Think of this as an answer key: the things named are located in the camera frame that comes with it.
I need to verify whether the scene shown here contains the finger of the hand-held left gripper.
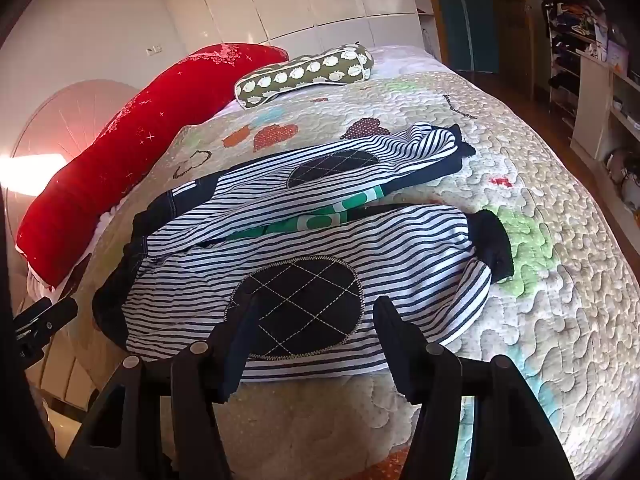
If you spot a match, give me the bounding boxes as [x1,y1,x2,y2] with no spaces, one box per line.
[12,296,79,361]

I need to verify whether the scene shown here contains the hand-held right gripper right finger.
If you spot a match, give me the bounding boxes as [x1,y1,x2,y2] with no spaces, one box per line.
[372,295,578,480]

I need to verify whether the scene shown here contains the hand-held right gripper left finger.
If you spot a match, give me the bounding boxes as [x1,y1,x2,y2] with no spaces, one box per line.
[65,291,262,480]

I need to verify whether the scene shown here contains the striped pants with dark patches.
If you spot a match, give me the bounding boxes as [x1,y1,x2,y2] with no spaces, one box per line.
[92,122,516,378]

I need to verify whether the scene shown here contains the beige ribbed panel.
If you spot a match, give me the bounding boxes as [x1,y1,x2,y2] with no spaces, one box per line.
[22,342,103,406]

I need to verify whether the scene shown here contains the beige quilted bedspread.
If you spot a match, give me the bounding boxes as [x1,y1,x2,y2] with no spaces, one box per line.
[30,45,640,480]

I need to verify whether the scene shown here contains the red bolster pillow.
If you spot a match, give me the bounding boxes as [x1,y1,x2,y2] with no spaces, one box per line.
[15,44,291,288]

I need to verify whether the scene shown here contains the pink round headboard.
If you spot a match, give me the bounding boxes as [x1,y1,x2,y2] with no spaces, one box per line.
[10,79,143,196]

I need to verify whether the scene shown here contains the green patterned pillow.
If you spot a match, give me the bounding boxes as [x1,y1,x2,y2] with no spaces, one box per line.
[235,42,375,110]

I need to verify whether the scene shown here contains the white bed sheet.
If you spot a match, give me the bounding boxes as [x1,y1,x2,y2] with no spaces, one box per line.
[370,45,453,70]

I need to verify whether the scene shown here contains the white shelf unit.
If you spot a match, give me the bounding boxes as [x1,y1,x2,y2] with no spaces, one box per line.
[569,50,640,243]

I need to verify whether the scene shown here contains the dark shoe rack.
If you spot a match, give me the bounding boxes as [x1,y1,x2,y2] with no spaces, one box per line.
[542,0,617,131]

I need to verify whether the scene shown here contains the wooden door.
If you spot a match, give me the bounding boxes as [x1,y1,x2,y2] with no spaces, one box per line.
[482,0,538,98]

